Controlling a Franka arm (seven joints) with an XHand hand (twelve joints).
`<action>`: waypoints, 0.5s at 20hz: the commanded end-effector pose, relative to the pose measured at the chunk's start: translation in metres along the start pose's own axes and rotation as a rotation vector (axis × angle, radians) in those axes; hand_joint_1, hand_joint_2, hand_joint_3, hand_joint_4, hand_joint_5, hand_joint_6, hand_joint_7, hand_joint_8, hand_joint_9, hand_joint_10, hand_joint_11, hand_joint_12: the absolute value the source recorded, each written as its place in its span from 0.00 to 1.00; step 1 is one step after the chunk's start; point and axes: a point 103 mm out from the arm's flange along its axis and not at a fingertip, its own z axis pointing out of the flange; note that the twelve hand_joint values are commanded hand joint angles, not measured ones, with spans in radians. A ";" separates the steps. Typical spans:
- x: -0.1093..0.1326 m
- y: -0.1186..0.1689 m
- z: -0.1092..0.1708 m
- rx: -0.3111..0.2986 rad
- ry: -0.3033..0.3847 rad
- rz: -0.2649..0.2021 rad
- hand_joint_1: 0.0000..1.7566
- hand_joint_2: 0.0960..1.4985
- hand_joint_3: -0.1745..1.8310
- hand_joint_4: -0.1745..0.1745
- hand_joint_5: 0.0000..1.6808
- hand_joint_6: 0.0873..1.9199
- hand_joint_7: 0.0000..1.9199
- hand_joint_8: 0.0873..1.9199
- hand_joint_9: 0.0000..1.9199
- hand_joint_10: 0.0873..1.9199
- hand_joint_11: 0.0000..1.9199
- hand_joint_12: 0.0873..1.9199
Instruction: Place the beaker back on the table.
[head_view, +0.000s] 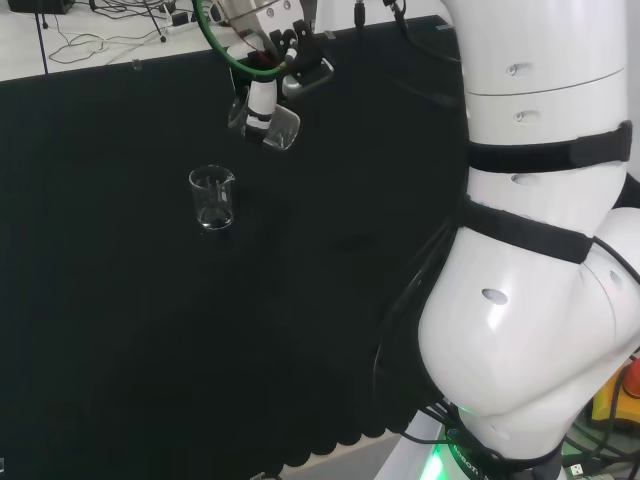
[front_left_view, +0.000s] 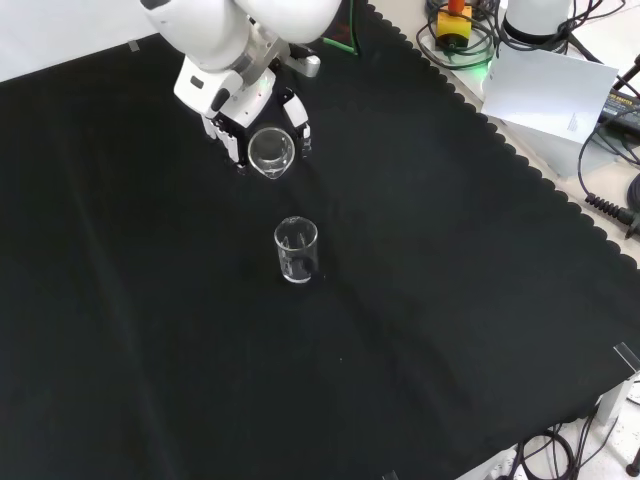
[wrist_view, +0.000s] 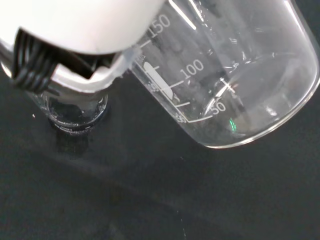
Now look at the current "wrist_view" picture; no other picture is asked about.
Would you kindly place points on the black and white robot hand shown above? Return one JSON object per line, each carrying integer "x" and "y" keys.
{"x": 75, "y": 27}

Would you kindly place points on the clear glass beaker with liquid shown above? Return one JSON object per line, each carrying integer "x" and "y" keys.
{"x": 75, "y": 110}

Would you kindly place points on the black bench cloth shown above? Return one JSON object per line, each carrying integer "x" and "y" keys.
{"x": 150, "y": 187}

